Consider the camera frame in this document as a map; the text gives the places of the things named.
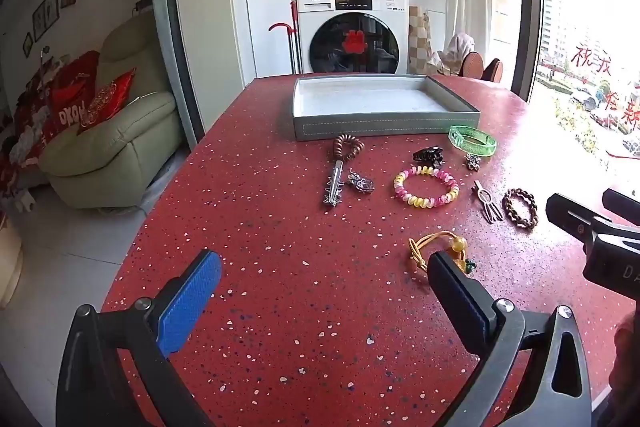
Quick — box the pink yellow coil bracelet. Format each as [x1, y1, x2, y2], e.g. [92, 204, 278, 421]
[393, 166, 460, 209]

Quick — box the brown braided bracelet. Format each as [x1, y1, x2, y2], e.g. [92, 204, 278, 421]
[502, 188, 539, 230]

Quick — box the person's right forearm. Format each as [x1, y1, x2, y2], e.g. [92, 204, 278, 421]
[607, 322, 640, 427]

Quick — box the green translucent bangle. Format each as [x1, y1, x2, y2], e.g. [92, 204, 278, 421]
[448, 124, 498, 156]

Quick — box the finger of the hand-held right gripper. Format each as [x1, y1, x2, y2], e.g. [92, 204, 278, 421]
[546, 194, 613, 253]
[602, 188, 640, 225]

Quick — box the large picture frame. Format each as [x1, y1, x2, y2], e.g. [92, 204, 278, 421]
[32, 0, 60, 42]

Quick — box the red handled mop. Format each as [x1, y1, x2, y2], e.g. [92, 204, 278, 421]
[268, 1, 301, 75]

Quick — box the slotted hair clip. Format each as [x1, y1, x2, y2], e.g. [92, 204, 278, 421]
[472, 179, 505, 224]

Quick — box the white cloth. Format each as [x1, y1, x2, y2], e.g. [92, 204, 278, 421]
[437, 33, 476, 75]

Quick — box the red window decal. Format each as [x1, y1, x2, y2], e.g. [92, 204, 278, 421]
[570, 39, 640, 132]

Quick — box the yellow cord bead bracelet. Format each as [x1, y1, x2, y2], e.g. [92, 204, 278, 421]
[407, 231, 475, 277]

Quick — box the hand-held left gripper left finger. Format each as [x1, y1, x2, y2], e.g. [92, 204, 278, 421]
[55, 249, 223, 427]

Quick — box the grey jewelry tray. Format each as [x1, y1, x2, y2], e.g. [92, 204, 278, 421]
[291, 74, 481, 142]

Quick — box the red patterned cushion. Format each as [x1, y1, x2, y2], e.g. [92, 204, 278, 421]
[77, 68, 137, 135]

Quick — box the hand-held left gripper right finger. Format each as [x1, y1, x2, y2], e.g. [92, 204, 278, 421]
[427, 251, 593, 427]

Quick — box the checkered panel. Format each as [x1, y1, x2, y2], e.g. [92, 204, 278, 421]
[407, 6, 432, 75]

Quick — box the silver spiked hairpin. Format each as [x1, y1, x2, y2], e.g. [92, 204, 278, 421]
[321, 159, 347, 208]

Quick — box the brown coil bracelet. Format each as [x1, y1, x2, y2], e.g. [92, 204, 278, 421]
[333, 134, 366, 162]

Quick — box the black hair claw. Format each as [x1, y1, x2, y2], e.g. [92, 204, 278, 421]
[412, 146, 446, 168]

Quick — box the silver brooch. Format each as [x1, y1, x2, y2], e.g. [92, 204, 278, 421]
[345, 171, 376, 195]

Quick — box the white washing machine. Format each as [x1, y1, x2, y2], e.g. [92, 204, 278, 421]
[295, 0, 408, 75]

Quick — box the cream leather sofa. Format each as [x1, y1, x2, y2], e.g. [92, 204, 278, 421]
[39, 13, 183, 210]

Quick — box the red printed bag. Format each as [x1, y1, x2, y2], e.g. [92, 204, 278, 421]
[42, 51, 101, 148]

